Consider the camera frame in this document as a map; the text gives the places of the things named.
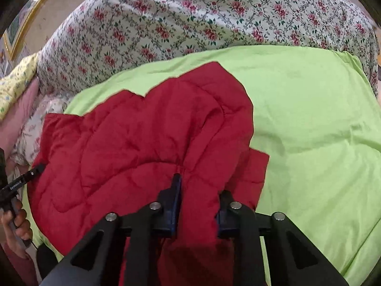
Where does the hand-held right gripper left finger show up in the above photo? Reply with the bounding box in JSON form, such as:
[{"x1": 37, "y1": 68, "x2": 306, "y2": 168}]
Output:
[{"x1": 39, "y1": 173, "x2": 183, "y2": 286}]

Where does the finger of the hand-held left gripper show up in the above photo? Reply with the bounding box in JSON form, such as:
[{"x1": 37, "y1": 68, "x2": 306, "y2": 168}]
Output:
[{"x1": 0, "y1": 163, "x2": 47, "y2": 198}]

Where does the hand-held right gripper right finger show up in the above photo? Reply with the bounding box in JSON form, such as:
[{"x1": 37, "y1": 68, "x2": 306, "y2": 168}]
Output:
[{"x1": 216, "y1": 190, "x2": 349, "y2": 286}]

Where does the red quilted jacket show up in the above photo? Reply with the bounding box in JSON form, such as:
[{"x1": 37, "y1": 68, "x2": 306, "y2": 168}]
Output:
[{"x1": 27, "y1": 61, "x2": 271, "y2": 286}]

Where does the person's left hand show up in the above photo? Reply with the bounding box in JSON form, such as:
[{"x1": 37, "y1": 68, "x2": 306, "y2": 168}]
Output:
[{"x1": 1, "y1": 199, "x2": 32, "y2": 259}]

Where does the pastel floral pillow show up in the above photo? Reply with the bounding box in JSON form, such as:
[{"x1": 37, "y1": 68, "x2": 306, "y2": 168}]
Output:
[{"x1": 9, "y1": 94, "x2": 75, "y2": 167}]

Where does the pink pillow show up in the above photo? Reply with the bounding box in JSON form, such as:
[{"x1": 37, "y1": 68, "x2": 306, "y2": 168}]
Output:
[{"x1": 0, "y1": 77, "x2": 40, "y2": 158}]

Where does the yellow floral cloth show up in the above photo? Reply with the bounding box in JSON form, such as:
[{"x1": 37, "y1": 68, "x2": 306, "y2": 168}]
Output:
[{"x1": 0, "y1": 52, "x2": 40, "y2": 121}]

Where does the light green bed sheet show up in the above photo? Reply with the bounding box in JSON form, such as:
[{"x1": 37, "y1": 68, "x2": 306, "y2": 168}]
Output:
[{"x1": 22, "y1": 45, "x2": 381, "y2": 277}]

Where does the white rose-print quilt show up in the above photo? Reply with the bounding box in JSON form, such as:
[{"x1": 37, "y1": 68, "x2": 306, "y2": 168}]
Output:
[{"x1": 36, "y1": 0, "x2": 379, "y2": 96}]

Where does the gold picture frame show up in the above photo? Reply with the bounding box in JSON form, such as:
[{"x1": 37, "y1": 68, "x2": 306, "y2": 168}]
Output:
[{"x1": 3, "y1": 0, "x2": 67, "y2": 61}]

